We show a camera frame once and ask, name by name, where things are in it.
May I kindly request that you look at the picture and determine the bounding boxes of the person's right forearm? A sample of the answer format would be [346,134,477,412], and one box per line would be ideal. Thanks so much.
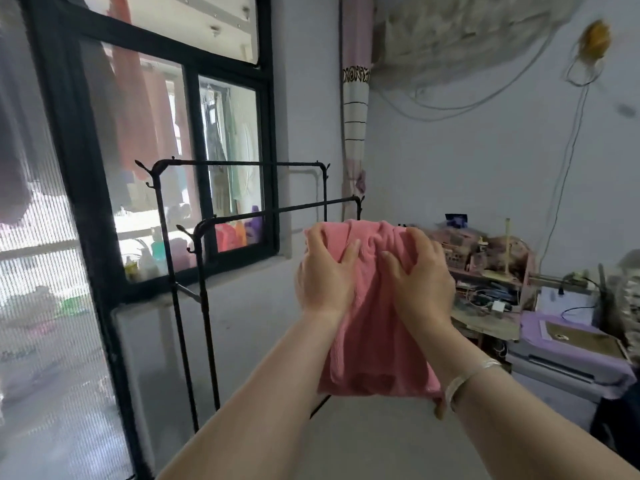
[412,319,640,480]

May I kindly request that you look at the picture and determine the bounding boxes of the patterned fabric bundle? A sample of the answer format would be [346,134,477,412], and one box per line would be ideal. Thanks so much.
[611,249,640,368]

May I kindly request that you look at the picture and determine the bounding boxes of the silver bracelet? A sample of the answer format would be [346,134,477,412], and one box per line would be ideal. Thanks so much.
[444,360,504,413]

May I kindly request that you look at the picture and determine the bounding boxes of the pink and white curtain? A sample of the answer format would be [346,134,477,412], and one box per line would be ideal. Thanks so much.
[340,0,374,215]

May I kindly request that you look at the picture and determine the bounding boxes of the person's right hand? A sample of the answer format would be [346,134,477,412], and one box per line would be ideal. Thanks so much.
[381,227,457,328]

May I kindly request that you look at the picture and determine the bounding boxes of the brown cardboard sheet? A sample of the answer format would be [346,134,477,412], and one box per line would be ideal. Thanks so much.
[544,322,629,360]

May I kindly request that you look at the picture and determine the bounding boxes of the white bottle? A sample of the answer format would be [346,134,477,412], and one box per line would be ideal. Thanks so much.
[137,247,159,281]

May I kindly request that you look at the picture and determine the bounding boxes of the pale green hanging garment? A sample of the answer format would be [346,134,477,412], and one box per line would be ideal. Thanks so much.
[225,89,262,201]

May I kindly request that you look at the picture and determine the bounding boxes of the person's left hand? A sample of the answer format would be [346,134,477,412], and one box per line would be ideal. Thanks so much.
[295,223,362,318]

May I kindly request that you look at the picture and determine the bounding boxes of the purple bottle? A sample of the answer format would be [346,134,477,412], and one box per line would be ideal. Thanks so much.
[248,205,265,245]

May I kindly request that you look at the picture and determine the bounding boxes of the black cable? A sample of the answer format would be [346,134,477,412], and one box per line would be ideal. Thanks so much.
[559,275,607,321]

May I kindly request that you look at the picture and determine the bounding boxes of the person's left forearm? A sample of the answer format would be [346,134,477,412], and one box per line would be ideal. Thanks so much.
[155,309,347,480]

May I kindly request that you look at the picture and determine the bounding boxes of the pink towel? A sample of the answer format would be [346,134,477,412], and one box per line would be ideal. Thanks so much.
[304,219,447,420]

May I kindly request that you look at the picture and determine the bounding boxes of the black metal drying rack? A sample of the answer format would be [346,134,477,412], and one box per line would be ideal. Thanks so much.
[135,157,366,435]

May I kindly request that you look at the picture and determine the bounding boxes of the red bottle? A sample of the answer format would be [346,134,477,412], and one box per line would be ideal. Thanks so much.
[214,222,237,253]

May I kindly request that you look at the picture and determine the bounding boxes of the orange wall ornament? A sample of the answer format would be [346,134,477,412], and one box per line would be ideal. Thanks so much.
[579,19,614,61]

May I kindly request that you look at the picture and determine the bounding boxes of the red hanging garment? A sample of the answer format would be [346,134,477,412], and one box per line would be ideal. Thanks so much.
[106,0,187,181]

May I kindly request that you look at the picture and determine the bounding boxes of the white appliance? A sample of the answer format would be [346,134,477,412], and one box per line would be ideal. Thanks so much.
[506,340,603,431]

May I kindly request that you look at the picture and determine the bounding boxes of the wooden dollhouse model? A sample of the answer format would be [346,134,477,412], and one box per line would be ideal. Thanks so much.
[430,214,542,341]

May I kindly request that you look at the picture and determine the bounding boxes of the black window frame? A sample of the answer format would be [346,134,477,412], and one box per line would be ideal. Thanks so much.
[20,0,281,308]

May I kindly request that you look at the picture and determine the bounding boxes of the purple cloth cover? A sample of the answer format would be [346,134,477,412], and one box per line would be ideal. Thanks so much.
[519,310,637,387]

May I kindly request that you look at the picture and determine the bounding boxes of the green capped bottle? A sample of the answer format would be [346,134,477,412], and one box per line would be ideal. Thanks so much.
[149,229,169,276]

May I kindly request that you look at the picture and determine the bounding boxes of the white wall cable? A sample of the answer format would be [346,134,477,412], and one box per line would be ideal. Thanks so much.
[380,15,608,275]

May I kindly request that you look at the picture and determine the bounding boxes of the mesh screen door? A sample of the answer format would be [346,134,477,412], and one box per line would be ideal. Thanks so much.
[0,0,151,480]

